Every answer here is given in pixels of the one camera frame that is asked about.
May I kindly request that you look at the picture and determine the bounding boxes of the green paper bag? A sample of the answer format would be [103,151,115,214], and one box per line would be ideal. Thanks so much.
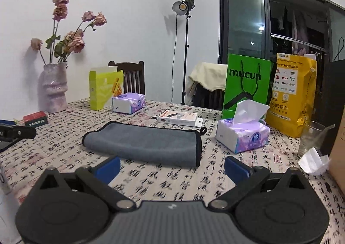
[222,54,272,120]

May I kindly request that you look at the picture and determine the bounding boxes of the clear glass cup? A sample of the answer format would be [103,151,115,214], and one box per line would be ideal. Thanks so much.
[297,121,328,158]

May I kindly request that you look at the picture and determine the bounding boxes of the grey towel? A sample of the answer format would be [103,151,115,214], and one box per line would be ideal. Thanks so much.
[82,121,207,168]

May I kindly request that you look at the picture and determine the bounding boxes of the yellow paper bag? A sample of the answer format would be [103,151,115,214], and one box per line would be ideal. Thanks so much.
[266,53,317,139]

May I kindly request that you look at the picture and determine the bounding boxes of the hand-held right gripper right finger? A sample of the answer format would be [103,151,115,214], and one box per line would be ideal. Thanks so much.
[209,156,319,211]

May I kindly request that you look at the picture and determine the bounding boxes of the purple tissue pack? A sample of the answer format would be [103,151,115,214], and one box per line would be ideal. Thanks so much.
[215,100,271,154]
[112,92,146,114]

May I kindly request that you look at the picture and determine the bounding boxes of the small red box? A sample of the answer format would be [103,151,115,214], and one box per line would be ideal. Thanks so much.
[23,111,48,128]

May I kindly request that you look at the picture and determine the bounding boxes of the sliding glass door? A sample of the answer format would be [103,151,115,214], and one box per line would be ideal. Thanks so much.
[217,0,345,66]

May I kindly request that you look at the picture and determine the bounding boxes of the hanging clothes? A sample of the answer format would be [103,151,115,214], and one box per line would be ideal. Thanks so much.
[270,5,325,56]

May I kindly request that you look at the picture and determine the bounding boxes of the studio light on stand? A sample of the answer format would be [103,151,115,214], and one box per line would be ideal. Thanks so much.
[172,0,195,105]

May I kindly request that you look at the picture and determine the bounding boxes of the crumpled white paper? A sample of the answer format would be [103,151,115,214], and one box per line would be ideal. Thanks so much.
[298,147,331,175]

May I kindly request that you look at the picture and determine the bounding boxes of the black paper bag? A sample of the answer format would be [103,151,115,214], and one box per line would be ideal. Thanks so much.
[315,59,345,156]

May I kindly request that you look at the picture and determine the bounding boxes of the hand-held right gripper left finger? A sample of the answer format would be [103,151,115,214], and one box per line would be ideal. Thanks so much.
[27,156,136,211]

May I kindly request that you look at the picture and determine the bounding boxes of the black lamp cable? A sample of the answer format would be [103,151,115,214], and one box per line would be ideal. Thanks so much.
[170,14,179,103]

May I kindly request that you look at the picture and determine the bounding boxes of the dried pink roses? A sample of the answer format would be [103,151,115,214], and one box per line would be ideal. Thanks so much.
[30,0,107,66]

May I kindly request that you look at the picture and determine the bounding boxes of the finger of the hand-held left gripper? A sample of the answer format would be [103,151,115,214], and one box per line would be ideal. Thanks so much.
[0,119,37,142]

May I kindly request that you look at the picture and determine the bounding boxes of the yellow-green paper bag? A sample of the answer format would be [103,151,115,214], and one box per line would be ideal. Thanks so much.
[89,66,125,111]

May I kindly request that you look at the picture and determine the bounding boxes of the small white product box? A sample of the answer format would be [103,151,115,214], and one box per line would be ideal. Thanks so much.
[157,110,203,128]

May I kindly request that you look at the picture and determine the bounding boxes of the brown cardboard box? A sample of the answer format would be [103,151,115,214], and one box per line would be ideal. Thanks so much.
[329,114,345,194]

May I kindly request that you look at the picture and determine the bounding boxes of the pink ceramic vase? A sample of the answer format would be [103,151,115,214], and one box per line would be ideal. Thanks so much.
[38,62,68,113]

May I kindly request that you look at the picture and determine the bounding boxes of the cream cloth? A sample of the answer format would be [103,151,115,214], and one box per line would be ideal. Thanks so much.
[188,61,229,98]

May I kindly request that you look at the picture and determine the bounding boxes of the dark wooden chair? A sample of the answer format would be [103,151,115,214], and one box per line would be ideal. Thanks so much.
[108,60,146,96]
[192,82,226,111]

